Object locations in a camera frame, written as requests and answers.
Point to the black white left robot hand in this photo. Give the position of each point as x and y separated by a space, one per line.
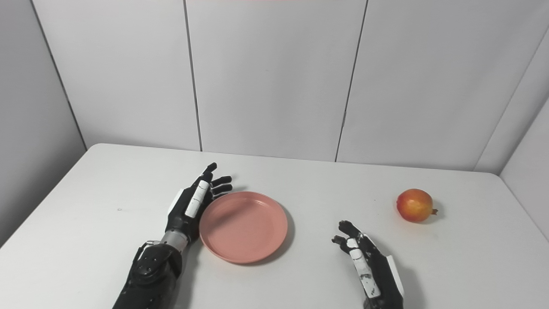
195 201

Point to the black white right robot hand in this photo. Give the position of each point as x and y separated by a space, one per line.
371 274

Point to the pink round plate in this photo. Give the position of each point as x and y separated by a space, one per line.
244 227

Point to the red yellow pomegranate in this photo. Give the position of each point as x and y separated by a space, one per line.
414 205

